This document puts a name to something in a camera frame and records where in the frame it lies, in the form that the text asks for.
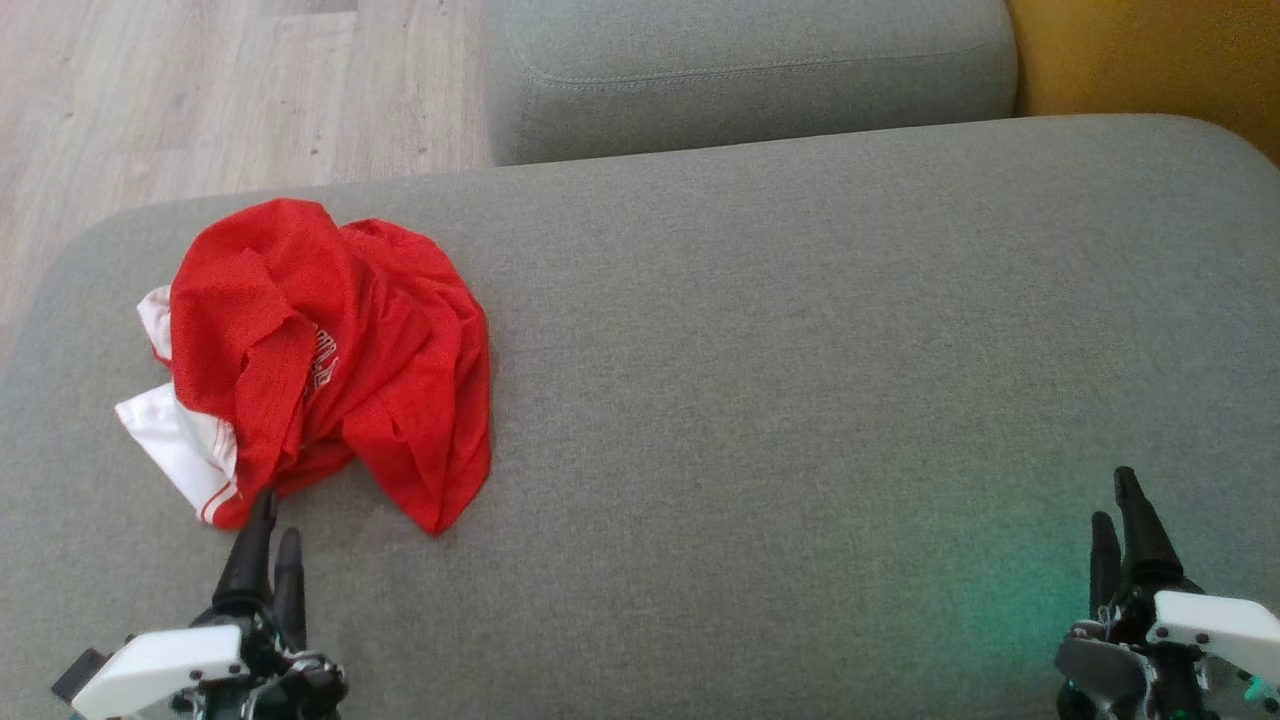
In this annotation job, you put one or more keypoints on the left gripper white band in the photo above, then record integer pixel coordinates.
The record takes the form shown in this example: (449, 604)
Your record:
(160, 670)

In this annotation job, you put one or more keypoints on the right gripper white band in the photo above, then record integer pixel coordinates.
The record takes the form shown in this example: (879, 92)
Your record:
(1210, 625)

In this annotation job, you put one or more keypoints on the red basketball jersey shirt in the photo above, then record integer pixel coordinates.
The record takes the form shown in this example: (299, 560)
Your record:
(380, 330)

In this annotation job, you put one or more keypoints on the large grey sofa seat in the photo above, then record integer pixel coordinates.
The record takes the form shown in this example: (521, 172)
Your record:
(800, 400)

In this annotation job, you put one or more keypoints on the grey sofa cushion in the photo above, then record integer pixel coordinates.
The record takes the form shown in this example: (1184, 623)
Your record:
(750, 70)

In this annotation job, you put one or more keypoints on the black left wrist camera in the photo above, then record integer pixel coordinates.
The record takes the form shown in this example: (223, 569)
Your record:
(78, 678)

